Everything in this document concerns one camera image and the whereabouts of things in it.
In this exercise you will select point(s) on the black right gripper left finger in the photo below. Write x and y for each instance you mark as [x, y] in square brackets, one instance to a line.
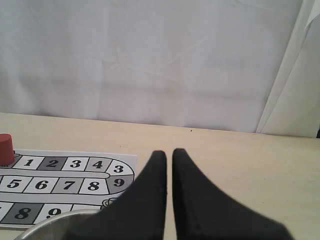
[137, 214]

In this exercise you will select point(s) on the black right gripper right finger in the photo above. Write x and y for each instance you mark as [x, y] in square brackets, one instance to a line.
[202, 211]

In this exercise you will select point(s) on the white backdrop curtain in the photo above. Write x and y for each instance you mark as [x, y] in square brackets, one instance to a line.
[239, 65]

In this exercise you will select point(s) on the round steel bowl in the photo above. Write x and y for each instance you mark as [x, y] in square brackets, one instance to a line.
[54, 228]

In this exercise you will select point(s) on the red cylinder game piece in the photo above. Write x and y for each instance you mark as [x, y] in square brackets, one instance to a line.
[6, 149]

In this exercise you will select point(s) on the printed number game board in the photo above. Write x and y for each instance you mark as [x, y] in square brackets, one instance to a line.
[41, 184]

